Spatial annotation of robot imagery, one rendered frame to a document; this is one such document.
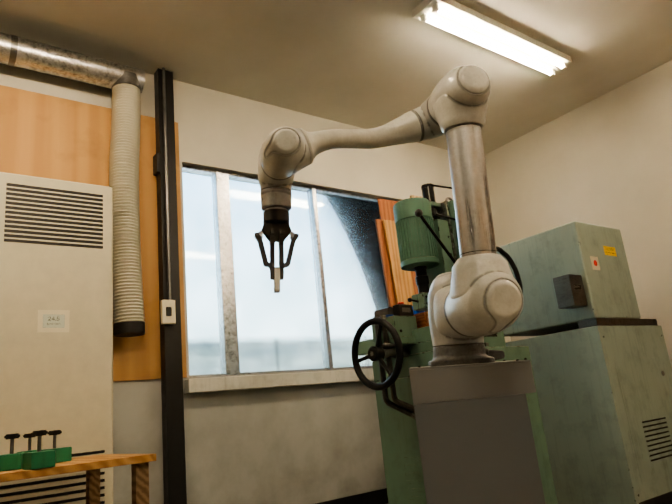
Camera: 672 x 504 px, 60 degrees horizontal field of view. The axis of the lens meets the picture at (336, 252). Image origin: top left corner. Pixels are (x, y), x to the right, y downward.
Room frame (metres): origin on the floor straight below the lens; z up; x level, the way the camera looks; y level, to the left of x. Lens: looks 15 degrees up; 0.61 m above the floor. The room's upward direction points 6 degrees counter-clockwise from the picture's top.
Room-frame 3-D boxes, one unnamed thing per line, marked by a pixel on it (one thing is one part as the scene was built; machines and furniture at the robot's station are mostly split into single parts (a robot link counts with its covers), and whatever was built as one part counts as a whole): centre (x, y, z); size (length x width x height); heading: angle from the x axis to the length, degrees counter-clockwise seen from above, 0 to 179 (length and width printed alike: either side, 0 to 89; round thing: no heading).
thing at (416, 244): (2.61, -0.38, 1.35); 0.18 x 0.18 x 0.31
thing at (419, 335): (2.55, -0.28, 0.87); 0.61 x 0.30 x 0.06; 41
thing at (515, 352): (2.69, -0.47, 0.76); 0.57 x 0.45 x 0.09; 131
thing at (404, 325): (2.50, -0.21, 0.91); 0.15 x 0.14 x 0.09; 41
